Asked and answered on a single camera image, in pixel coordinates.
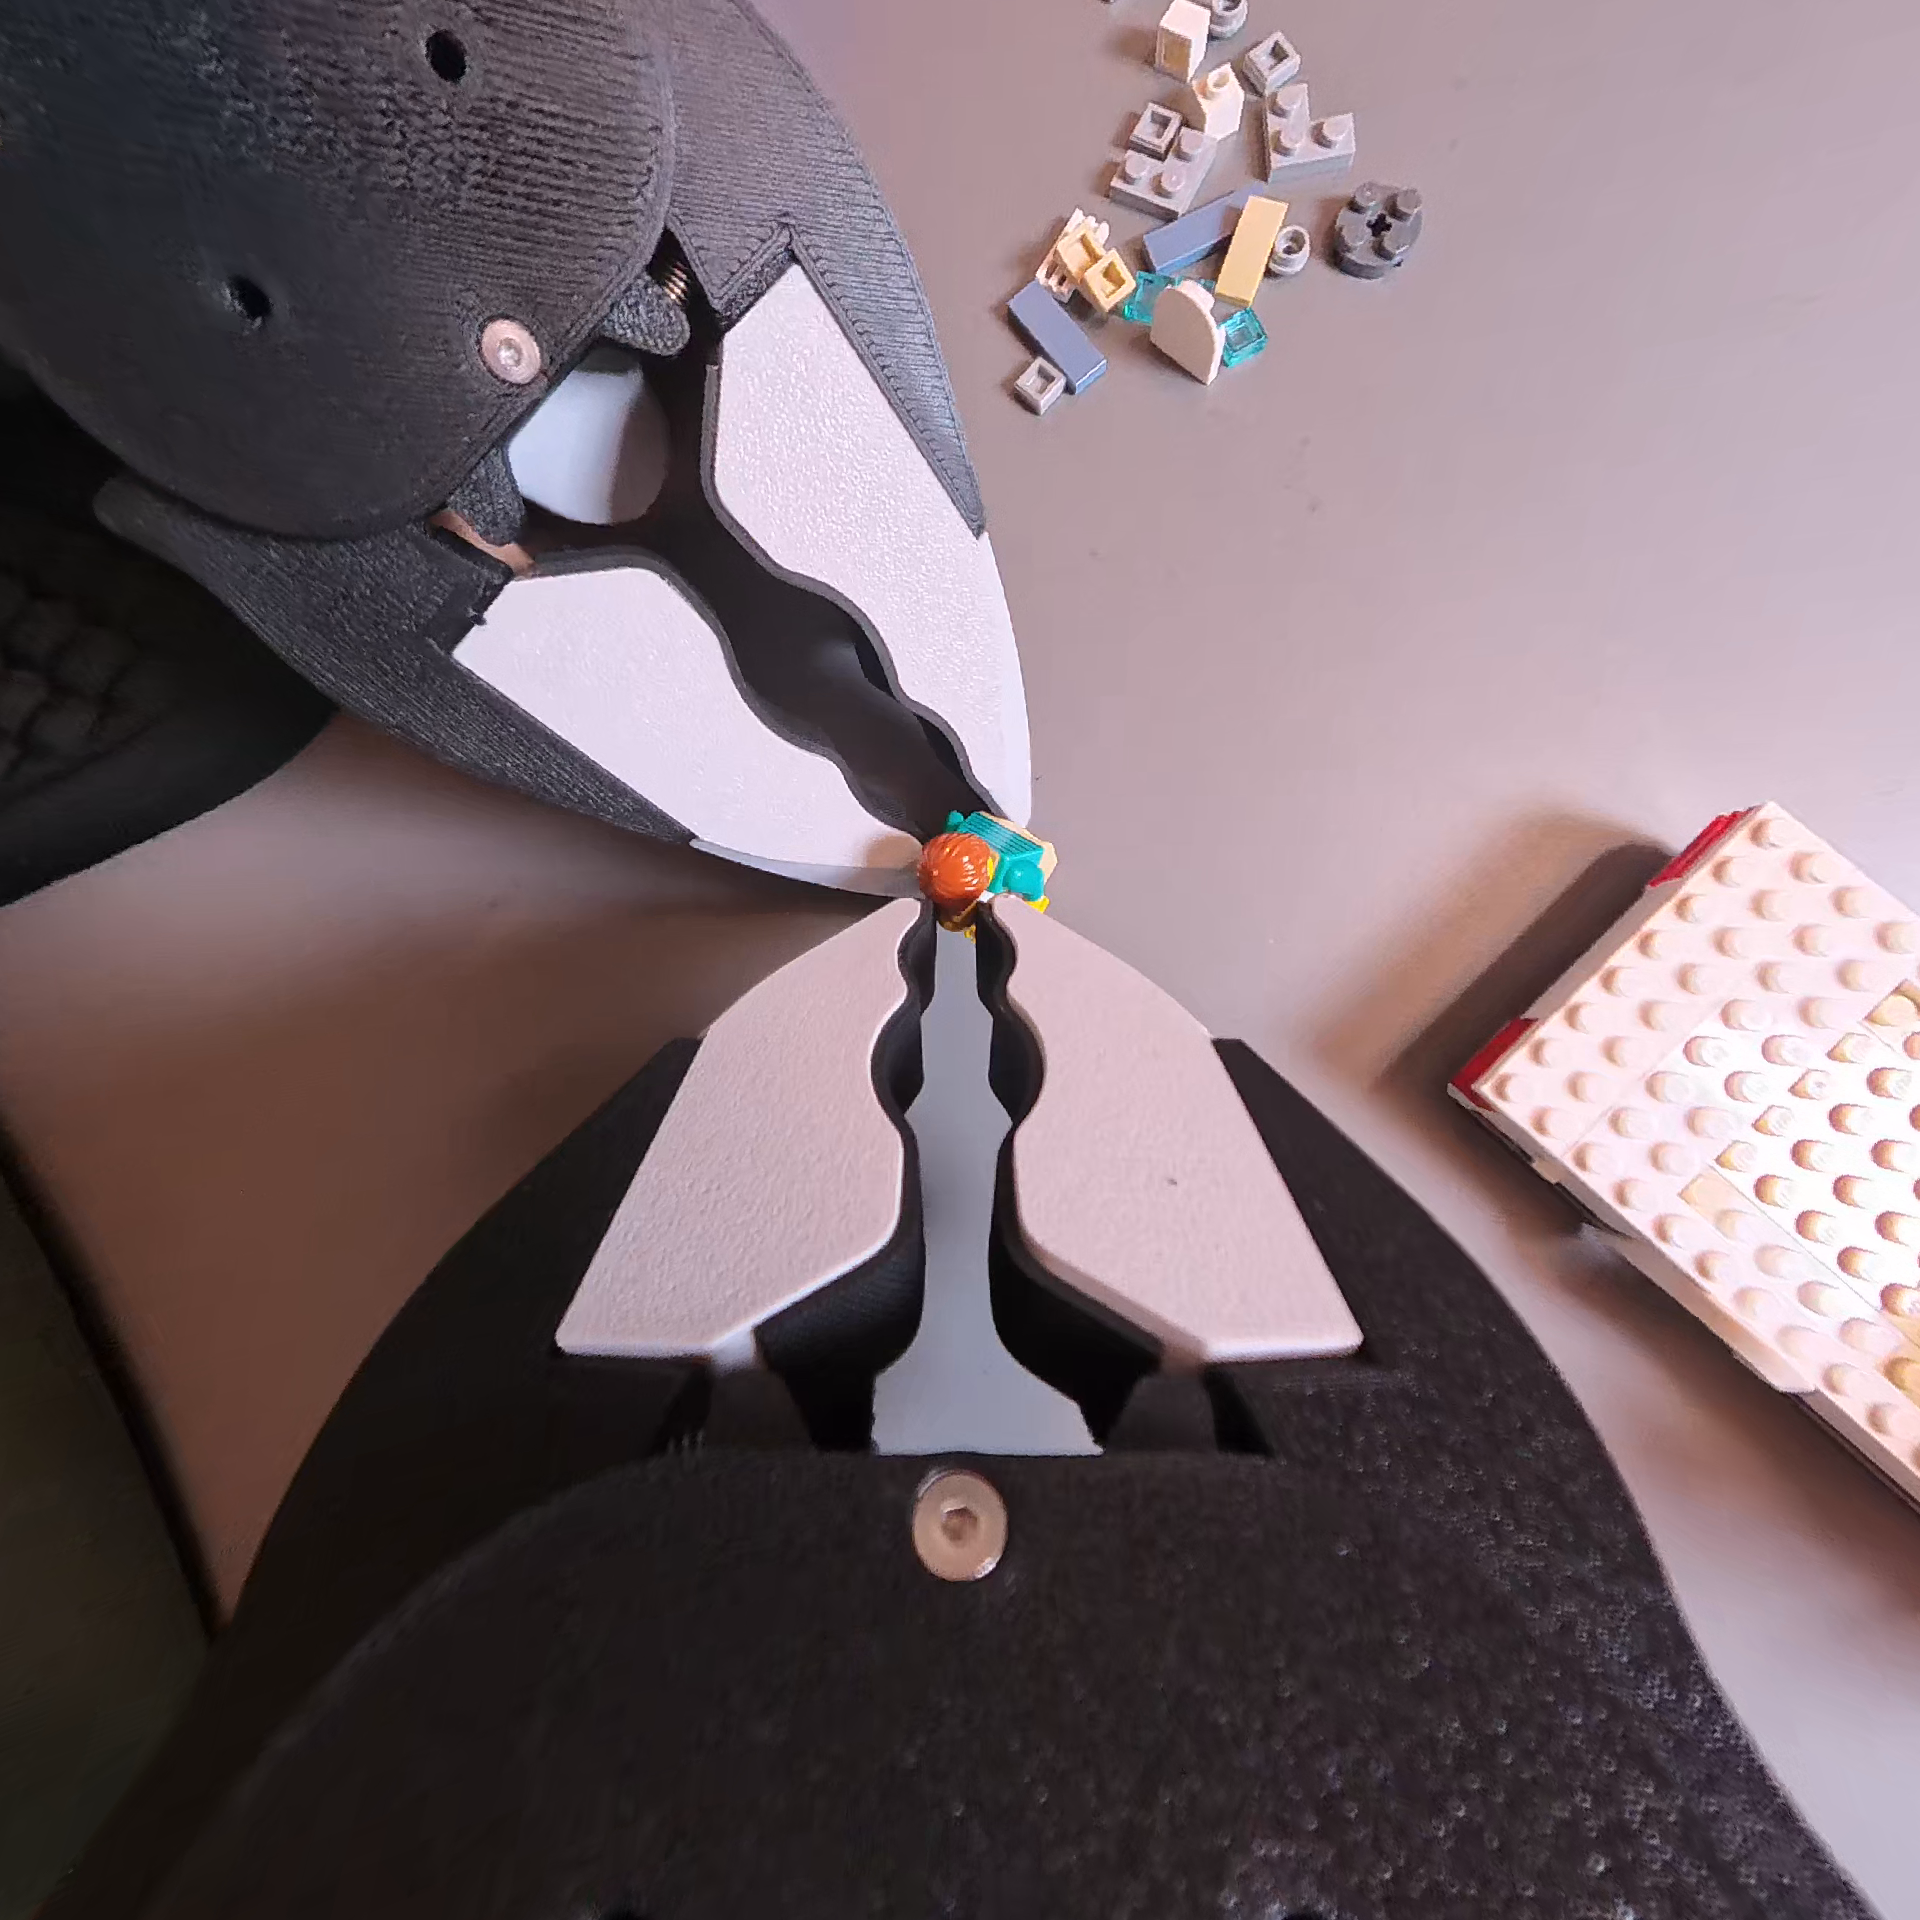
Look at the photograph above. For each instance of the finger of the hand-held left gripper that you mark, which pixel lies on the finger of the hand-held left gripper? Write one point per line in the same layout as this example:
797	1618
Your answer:
630	691
871	495

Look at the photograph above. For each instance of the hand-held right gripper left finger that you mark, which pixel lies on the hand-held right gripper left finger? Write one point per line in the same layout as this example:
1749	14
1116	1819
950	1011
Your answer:
735	1184

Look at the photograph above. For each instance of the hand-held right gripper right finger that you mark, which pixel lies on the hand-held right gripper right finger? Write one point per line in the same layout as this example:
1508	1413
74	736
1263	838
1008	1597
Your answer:
1185	1184

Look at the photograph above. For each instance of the green minifigure torso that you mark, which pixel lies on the green minifigure torso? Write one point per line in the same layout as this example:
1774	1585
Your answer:
1013	857

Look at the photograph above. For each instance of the pile of small lego pieces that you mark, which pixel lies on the pile of small lego pieces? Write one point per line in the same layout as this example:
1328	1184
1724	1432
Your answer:
1200	256

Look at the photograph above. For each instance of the black mesh cushion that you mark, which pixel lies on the black mesh cushion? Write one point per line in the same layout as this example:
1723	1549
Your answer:
121	705

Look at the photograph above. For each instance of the white tan lego house model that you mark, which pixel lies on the white tan lego house model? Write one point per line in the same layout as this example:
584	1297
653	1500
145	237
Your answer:
1724	1080

